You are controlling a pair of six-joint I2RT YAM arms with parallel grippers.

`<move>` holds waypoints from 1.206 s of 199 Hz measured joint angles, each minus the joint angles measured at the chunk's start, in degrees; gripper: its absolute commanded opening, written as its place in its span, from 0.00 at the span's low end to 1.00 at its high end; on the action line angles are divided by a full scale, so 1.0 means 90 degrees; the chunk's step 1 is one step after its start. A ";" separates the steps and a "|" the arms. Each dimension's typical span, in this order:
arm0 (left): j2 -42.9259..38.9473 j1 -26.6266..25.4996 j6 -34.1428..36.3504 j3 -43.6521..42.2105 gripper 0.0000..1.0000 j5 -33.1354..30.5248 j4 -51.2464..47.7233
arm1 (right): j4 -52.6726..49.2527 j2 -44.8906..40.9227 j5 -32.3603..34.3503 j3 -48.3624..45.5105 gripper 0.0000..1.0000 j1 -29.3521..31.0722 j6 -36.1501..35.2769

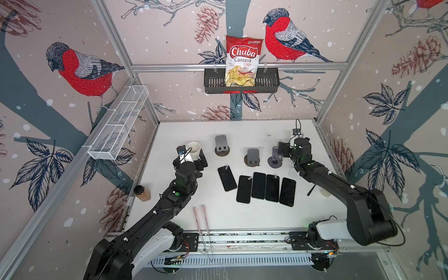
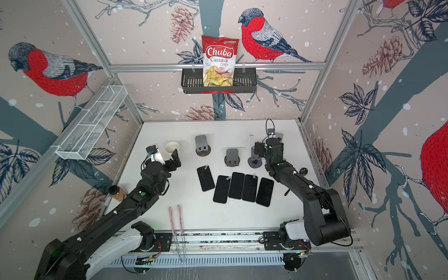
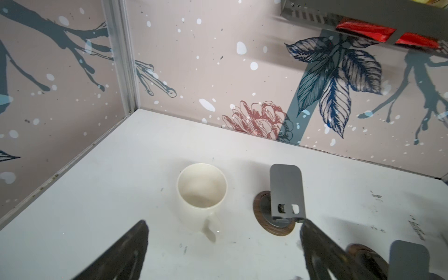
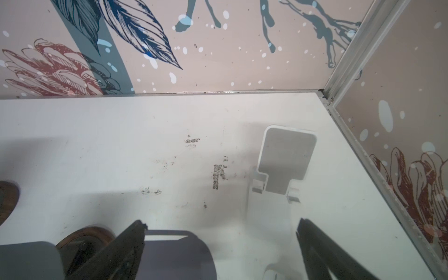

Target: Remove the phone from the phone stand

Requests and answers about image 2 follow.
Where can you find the white wire mesh shelf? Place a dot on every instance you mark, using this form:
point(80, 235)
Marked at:
point(94, 120)

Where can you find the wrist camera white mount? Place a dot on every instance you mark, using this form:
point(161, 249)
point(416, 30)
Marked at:
point(154, 155)
point(271, 133)

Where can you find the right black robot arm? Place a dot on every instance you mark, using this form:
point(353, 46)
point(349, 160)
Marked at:
point(324, 219)

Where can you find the tall black phone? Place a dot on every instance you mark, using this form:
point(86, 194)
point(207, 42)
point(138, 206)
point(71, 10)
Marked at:
point(265, 192)

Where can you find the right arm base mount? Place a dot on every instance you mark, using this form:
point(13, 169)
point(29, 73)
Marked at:
point(291, 235)

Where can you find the pink chopstick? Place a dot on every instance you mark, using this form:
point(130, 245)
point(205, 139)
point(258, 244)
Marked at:
point(183, 245)
point(175, 241)

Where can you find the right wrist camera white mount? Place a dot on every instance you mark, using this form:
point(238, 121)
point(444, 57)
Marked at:
point(271, 133)

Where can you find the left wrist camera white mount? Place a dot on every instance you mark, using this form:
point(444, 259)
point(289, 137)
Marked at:
point(154, 155)

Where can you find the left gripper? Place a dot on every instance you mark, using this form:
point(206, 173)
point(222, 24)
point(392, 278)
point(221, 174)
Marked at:
point(175, 159)

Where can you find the wooden base phone stand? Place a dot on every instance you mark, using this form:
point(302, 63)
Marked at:
point(232, 158)

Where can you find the Chuba cassava chips bag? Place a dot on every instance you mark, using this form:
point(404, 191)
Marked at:
point(219, 60)

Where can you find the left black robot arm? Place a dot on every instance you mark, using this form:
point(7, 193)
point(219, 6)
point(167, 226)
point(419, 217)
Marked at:
point(81, 256)

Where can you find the grey round base stand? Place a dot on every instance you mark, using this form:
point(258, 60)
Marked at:
point(254, 161)

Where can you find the black wire wall basket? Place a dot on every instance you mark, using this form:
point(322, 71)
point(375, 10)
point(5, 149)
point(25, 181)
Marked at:
point(244, 81)

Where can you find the large black reflective phone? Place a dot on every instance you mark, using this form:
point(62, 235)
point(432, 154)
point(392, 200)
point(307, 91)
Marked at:
point(222, 189)

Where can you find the white ceramic mug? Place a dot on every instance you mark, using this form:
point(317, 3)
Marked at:
point(172, 146)

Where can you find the right pink chopstick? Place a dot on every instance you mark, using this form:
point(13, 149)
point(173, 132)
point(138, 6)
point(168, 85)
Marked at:
point(183, 245)

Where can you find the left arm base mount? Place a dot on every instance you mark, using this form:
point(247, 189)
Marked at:
point(150, 241)

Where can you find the left pink chopstick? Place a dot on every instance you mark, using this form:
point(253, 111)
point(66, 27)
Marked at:
point(175, 241)

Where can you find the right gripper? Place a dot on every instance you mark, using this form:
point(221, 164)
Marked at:
point(260, 147)

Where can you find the purple-edged black phone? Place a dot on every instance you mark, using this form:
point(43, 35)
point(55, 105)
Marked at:
point(205, 178)

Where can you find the aluminium front rail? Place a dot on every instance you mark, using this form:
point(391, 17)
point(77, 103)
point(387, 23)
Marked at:
point(222, 242)

